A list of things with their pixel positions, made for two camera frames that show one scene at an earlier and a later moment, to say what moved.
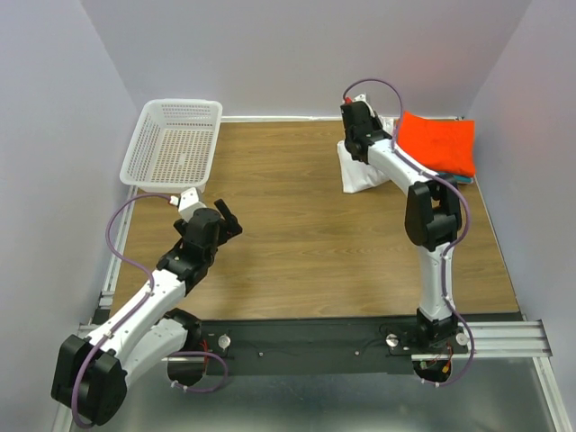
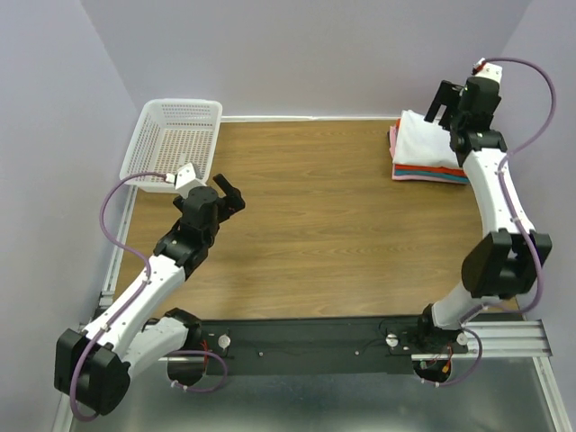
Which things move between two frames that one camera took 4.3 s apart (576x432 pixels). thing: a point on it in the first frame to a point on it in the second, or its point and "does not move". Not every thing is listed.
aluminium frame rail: x=492 y=340 does not move
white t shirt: x=357 y=175 to x=420 y=141
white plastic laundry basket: x=174 y=147 does not move
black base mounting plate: x=326 y=346 does not move
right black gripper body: x=375 y=124 to x=456 y=123
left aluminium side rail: x=107 y=293 does not move
